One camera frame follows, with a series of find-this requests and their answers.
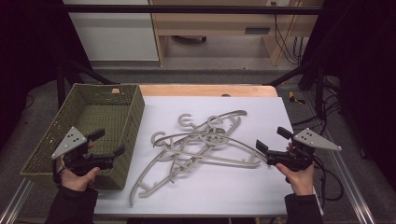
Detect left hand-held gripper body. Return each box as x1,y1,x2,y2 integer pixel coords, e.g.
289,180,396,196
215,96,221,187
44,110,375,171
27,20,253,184
50,126,115,176

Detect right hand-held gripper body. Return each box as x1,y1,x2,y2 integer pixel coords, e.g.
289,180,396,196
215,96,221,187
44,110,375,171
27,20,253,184
265,127,343,172

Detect green woven basket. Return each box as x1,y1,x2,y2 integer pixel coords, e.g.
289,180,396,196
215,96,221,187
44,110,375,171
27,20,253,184
20,83,146,191

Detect person's left hand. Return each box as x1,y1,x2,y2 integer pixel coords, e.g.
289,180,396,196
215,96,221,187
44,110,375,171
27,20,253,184
60,159,101,192

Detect person's right hand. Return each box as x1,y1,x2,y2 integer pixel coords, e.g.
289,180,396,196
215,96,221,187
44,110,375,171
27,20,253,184
275,162,316,196

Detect yellow and black tool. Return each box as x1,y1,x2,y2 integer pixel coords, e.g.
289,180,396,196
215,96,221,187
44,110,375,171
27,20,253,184
288,91,306,105

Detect white table sheet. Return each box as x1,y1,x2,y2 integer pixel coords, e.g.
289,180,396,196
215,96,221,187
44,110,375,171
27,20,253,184
92,95,295,217

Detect black curtain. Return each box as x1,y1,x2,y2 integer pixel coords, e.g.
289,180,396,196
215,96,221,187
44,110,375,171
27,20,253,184
300,0,396,190
0,0,92,148

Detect white cabinet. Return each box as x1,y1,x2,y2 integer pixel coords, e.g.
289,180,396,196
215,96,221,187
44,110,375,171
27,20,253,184
63,0,160,62

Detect light wooden desk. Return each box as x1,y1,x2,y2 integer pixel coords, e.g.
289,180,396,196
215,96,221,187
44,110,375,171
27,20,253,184
148,0,325,67

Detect black floor cables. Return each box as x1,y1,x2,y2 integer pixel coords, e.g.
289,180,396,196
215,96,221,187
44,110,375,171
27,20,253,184
292,76,344,133

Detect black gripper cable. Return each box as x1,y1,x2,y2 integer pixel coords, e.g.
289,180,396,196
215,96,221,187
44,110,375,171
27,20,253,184
312,155,344,202

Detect black frame leg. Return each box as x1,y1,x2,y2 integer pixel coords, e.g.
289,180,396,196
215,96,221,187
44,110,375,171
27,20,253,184
55,59,120,108
264,59,327,119

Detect aluminium rail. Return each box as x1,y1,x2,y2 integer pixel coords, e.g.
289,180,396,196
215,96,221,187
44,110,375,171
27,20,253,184
0,178,35,224
303,92,377,224

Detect hanging black cables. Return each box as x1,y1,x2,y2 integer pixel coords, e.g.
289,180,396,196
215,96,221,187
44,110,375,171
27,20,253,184
274,13,304,65

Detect black horizontal frame bar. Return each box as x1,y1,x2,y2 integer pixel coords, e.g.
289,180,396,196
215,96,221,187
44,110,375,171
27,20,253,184
64,5,323,15

